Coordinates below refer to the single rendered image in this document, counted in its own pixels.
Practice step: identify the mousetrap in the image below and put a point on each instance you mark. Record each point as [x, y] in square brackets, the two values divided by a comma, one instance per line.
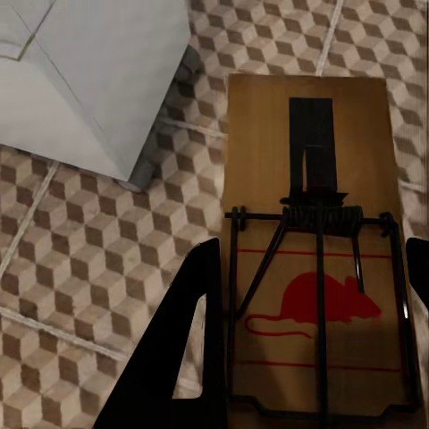
[318, 326]

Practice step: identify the serving cart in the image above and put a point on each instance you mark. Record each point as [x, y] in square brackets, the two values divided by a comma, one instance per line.
[82, 81]

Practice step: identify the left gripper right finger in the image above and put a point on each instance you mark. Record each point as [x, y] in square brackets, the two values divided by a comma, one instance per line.
[418, 267]

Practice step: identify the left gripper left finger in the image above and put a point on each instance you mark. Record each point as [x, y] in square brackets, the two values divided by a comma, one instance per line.
[142, 397]

